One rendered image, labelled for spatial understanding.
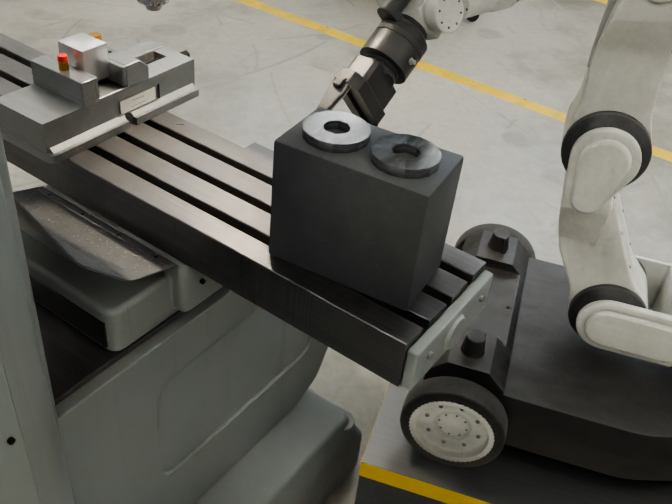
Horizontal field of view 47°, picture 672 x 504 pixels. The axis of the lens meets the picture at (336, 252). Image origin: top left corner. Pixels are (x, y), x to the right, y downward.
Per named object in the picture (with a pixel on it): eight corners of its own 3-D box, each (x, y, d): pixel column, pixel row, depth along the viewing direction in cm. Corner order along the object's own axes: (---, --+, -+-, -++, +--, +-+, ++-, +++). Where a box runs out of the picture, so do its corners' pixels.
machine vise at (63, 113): (145, 70, 153) (141, 16, 146) (201, 94, 147) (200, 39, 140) (-7, 133, 129) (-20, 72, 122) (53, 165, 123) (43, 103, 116)
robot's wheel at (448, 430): (495, 461, 152) (519, 392, 140) (492, 481, 148) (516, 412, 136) (398, 431, 156) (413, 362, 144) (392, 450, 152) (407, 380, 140)
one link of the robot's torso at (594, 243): (646, 297, 160) (651, 80, 135) (647, 362, 144) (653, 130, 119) (568, 295, 165) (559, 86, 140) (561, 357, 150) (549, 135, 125)
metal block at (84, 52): (85, 65, 134) (82, 32, 130) (110, 76, 131) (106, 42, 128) (61, 74, 130) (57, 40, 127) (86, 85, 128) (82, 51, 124)
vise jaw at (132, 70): (100, 56, 140) (98, 35, 138) (149, 77, 135) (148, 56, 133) (74, 66, 136) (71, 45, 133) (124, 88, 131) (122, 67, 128)
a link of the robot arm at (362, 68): (348, 118, 131) (387, 64, 133) (392, 135, 125) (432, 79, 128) (319, 71, 121) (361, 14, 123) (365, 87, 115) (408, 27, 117)
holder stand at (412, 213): (309, 214, 119) (319, 96, 107) (440, 266, 112) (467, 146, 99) (267, 254, 110) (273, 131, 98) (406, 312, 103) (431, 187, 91)
